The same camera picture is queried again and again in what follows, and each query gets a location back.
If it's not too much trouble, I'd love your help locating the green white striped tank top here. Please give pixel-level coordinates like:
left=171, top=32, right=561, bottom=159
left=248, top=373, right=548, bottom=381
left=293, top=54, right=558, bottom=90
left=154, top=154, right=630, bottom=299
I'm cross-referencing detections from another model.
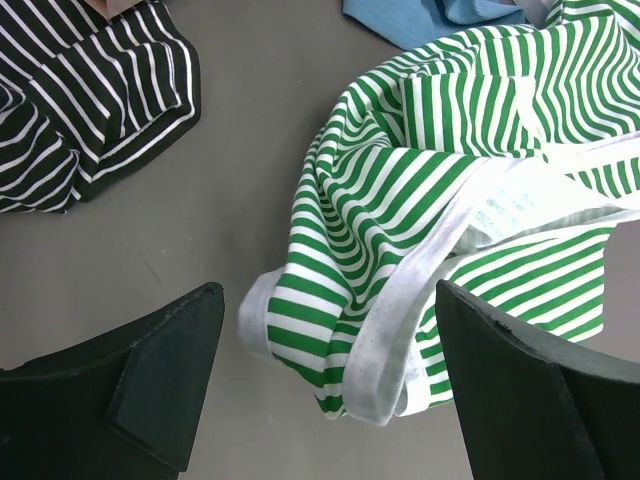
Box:
left=238, top=1, right=639, bottom=425

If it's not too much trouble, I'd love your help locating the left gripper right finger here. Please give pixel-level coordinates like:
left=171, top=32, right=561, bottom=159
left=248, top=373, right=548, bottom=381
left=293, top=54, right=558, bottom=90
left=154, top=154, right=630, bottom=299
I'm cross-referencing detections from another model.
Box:
left=436, top=280, right=639, bottom=479

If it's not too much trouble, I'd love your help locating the brown board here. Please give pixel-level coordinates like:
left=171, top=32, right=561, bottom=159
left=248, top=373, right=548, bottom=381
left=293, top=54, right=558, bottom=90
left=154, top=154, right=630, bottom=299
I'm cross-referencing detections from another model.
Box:
left=85, top=0, right=144, bottom=20

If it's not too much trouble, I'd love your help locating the blue tank top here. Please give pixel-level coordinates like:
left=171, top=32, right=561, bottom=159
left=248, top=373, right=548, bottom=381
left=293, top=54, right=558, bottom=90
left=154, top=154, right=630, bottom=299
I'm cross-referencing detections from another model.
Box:
left=342, top=0, right=526, bottom=50

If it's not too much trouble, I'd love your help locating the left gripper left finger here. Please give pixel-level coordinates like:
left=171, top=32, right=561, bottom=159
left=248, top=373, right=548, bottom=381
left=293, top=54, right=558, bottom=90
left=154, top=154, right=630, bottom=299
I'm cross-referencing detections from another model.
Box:
left=1, top=282, right=225, bottom=479

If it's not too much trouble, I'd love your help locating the black white striped tank top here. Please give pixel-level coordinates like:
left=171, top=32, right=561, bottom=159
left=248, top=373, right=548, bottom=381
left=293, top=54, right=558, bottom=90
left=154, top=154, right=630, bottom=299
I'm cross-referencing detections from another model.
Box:
left=1, top=1, right=201, bottom=213

